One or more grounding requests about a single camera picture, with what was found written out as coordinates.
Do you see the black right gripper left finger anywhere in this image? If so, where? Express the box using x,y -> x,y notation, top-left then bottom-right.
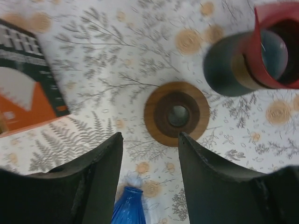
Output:
0,133 -> 123,224

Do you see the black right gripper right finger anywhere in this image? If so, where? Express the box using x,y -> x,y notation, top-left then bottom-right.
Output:
178,133 -> 299,224

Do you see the blue glass dripper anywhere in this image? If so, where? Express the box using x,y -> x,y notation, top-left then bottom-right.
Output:
111,186 -> 146,224

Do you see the brown wooden ring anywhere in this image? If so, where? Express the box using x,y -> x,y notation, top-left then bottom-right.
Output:
144,81 -> 210,147

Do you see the orange coffee filter box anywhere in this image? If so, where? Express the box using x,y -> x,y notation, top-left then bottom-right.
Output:
0,20 -> 70,137

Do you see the floral table mat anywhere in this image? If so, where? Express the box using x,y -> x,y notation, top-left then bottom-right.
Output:
0,0 -> 299,224

